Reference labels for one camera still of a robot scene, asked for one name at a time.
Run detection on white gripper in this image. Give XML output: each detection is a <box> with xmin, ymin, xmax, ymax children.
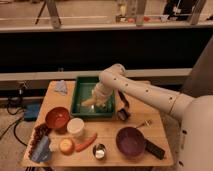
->
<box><xmin>92</xmin><ymin>82</ymin><xmax>113</xmax><ymax>106</ymax></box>

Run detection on yellow banana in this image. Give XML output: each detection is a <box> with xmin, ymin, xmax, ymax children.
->
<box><xmin>81</xmin><ymin>97</ymin><xmax>97</xmax><ymax>107</ymax></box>

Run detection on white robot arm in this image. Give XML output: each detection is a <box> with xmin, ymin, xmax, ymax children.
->
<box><xmin>93</xmin><ymin>64</ymin><xmax>213</xmax><ymax>171</ymax></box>

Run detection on green plastic tray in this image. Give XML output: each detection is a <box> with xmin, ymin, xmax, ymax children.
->
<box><xmin>71</xmin><ymin>76</ymin><xmax>115</xmax><ymax>119</ymax></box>

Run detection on white plastic cup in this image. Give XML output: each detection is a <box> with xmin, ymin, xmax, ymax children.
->
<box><xmin>67</xmin><ymin>118</ymin><xmax>85</xmax><ymax>137</ymax></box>

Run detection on red-orange bowl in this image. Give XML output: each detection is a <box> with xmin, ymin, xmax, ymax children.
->
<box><xmin>45</xmin><ymin>107</ymin><xmax>70</xmax><ymax>130</ymax></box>

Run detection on wooden table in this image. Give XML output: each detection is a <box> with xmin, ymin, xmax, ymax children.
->
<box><xmin>21</xmin><ymin>80</ymin><xmax>175</xmax><ymax>168</ymax></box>

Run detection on purple bowl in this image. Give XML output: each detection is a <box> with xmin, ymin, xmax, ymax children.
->
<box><xmin>116</xmin><ymin>127</ymin><xmax>146</xmax><ymax>157</ymax></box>

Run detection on small steel cup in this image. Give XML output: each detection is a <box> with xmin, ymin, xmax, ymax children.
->
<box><xmin>92</xmin><ymin>143</ymin><xmax>106</xmax><ymax>160</ymax></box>

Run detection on orange carrot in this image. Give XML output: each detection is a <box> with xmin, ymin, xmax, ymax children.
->
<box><xmin>75</xmin><ymin>133</ymin><xmax>98</xmax><ymax>152</ymax></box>

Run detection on yellow round fruit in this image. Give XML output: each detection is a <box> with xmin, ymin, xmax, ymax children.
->
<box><xmin>59</xmin><ymin>138</ymin><xmax>74</xmax><ymax>155</ymax></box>

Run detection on dark red grapes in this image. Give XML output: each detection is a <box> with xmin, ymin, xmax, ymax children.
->
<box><xmin>29</xmin><ymin>123</ymin><xmax>50</xmax><ymax>156</ymax></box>

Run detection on blue box on floor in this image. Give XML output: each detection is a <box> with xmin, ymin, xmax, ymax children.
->
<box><xmin>24</xmin><ymin>103</ymin><xmax>41</xmax><ymax>121</ymax></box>

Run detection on black remote control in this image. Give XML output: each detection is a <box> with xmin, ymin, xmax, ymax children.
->
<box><xmin>145</xmin><ymin>140</ymin><xmax>165</xmax><ymax>160</ymax></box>

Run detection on blue sponge cloth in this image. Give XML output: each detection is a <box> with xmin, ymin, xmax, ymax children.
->
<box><xmin>30</xmin><ymin>136</ymin><xmax>51</xmax><ymax>163</ymax></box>

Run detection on black handled brush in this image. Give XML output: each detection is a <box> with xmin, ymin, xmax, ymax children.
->
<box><xmin>117</xmin><ymin>92</ymin><xmax>130</xmax><ymax>121</ymax></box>

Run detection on black floor cable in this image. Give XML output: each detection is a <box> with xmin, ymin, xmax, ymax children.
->
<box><xmin>0</xmin><ymin>96</ymin><xmax>29</xmax><ymax>148</ymax></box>

